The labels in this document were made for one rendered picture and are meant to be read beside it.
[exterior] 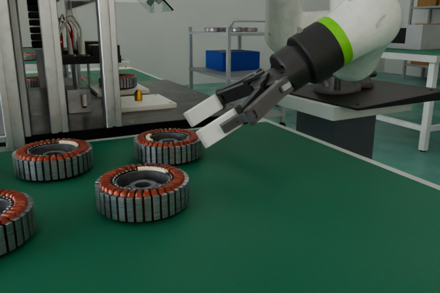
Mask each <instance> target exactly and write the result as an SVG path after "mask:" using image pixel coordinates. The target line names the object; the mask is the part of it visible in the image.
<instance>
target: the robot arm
mask: <svg viewBox="0 0 440 293"><path fill-rule="evenodd" d="M402 19H403V15H402V10H401V5H400V4H399V1H398V0H329V10H321V11H310V12H303V11H302V6H301V0H266V13H265V41H266V44H267V45H268V47H269V48H270V49H271V50H272V51H273V52H275V53H273V54H272V55H271V56H270V64H271V67H270V69H268V70H266V71H264V70H262V69H261V68H258V69H257V70H256V71H254V72H252V73H250V74H248V75H246V76H244V77H242V78H239V79H238V80H235V81H234V82H231V83H230V84H227V85H225V86H223V87H221V88H218V89H216V91H215V92H216V93H215V94H213V95H212V96H211V97H209V98H207V99H206V100H204V101H203V102H201V103H199V104H198V105H196V106H195V107H193V108H191V109H190V110H188V111H187V112H185V113H183V115H184V116H185V118H186V119H187V121H188V123H189V124H190V126H191V127H193V126H195V125H197V124H198V123H200V122H201V121H203V120H205V119H206V118H208V117H209V116H211V115H213V114H214V113H216V112H217V111H219V110H221V109H224V108H225V107H226V104H227V103H230V102H233V101H236V100H238V99H241V98H244V97H247V96H249V97H248V98H247V99H246V100H245V101H244V102H243V103H242V104H241V105H236V106H234V108H233V109H231V110H230V111H228V112H226V113H225V114H223V115H222V116H220V117H219V118H217V119H215V120H214V121H212V122H210V123H209V124H207V125H206V126H204V127H203V128H201V129H199V130H198V131H196V134H197V136H198V137H199V139H200V140H201V142H202V144H203V145H204V147H205V148H208V147H210V146H211V145H212V144H214V143H216V142H218V141H219V140H220V139H222V138H224V137H225V136H227V135H228V134H230V133H232V132H233V131H234V130H236V129H238V128H239V127H241V126H243V125H245V124H248V123H250V124H251V125H254V124H256V123H257V122H258V121H260V119H261V118H262V117H263V116H264V115H265V114H266V113H267V112H268V111H270V110H271V109H272V108H273V107H274V106H275V105H276V104H277V103H278V102H279V101H280V100H281V99H283V98H284V97H285V96H286V95H288V94H289V93H291V92H296V91H297V90H298V89H300V88H302V87H303V86H305V85H307V84H308V83H309V82H310V83H312V84H315V85H314V91H315V92H317V93H320V94H331V95H343V94H354V93H358V92H360V91H361V89H362V88H372V87H373V81H370V79H371V78H372V77H376V75H377V73H376V71H375V69H376V68H377V66H378V64H379V61H380V58H381V56H382V54H383V52H384V51H385V49H386V47H387V46H388V45H389V44H390V43H391V42H392V41H393V40H394V39H395V37H396V36H397V34H398V33H399V30H400V28H401V24H402Z"/></svg>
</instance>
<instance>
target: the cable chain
mask: <svg viewBox="0 0 440 293"><path fill-rule="evenodd" d="M27 10H28V11H37V12H29V13H28V18H39V13H38V11H39V10H38V3H37V0H27ZM29 25H30V26H39V25H40V22H39V20H29ZM29 29H30V32H31V33H40V32H41V28H40V27H30V28H29ZM31 40H32V42H31V45H32V47H22V50H42V41H41V34H31Z"/></svg>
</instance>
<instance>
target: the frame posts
mask: <svg viewBox="0 0 440 293"><path fill-rule="evenodd" d="M37 3H38V10H39V11H38V13H39V18H32V20H39V22H40V25H39V26H33V27H40V28H41V32H40V33H34V34H41V41H42V50H35V54H36V60H37V72H38V78H39V88H46V89H47V96H48V107H49V115H50V126H51V131H52V133H58V132H61V131H62V132H69V124H68V117H67V103H66V96H65V83H64V70H63V62H62V49H61V42H60V28H59V21H58V8H57V0H37ZM64 6H65V18H66V17H68V16H69V15H72V16H74V17H75V18H76V10H75V9H74V10H69V7H68V0H64ZM31 12H37V11H31ZM96 16H97V25H98V43H99V53H100V70H101V88H102V97H103V115H104V124H105V126H106V127H107V128H112V127H113V126H116V127H120V126H122V113H121V102H120V80H119V60H118V48H117V28H116V16H115V0H96ZM76 19H77V18H76ZM69 23H70V24H71V27H72V30H73V47H74V48H75V49H77V46H76V41H77V30H76V27H75V26H74V24H73V23H72V22H69Z"/></svg>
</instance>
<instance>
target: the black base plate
mask: <svg viewBox="0 0 440 293"><path fill-rule="evenodd" d="M137 83H138V84H140V85H142V86H144V87H146V88H148V89H149V94H142V95H151V94H160V95H162V96H164V97H166V98H168V99H170V100H171V101H173V102H175V103H177V108H172V109H157V110H149V111H136V112H122V126H120V127H116V126H113V127H112V128H107V127H106V126H105V124H104V115H103V104H101V101H102V97H97V96H96V95H95V94H94V93H93V92H92V91H91V90H90V101H91V109H92V112H83V113H75V114H69V113H68V112H67V117H68V124H69V132H62V131H61V132H58V133H52V131H51V126H50V115H49V107H48V96H47V89H46V88H39V87H36V88H27V92H28V99H29V115H30V124H31V138H32V143H34V142H36V141H38V142H39V141H41V140H44V141H45V140H47V139H49V140H50V141H51V139H55V140H57V139H58V138H59V139H63V138H66V139H68V138H70V139H80V140H83V141H86V140H92V139H103V138H110V137H121V136H127V135H138V134H140V133H143V132H144V131H150V130H154V129H160V128H161V129H164V128H166V129H167V130H168V128H172V129H174V128H176V129H178V128H181V129H190V128H201V127H204V126H206V125H207V124H209V123H210V122H212V121H214V120H215V119H217V118H219V117H220V116H222V115H223V114H225V113H226V112H228V111H230V110H231V109H233V108H234V106H235V105H233V104H231V103H227V104H226V107H225V108H224V109H221V110H219V111H217V112H216V113H214V114H213V115H211V116H209V117H208V118H206V119H205V120H203V121H201V122H200V123H198V124H197V125H195V126H193V127H191V126H190V124H189V123H188V121H187V119H186V118H185V116H184V115H183V113H185V112H187V111H188V110H190V109H191V108H193V107H195V106H196V105H198V104H199V103H201V102H203V101H204V100H206V99H207V98H209V97H211V96H210V95H207V94H203V93H202V92H198V91H196V90H193V89H191V88H188V87H186V86H182V85H180V84H177V83H175V82H172V81H170V80H149V81H137Z"/></svg>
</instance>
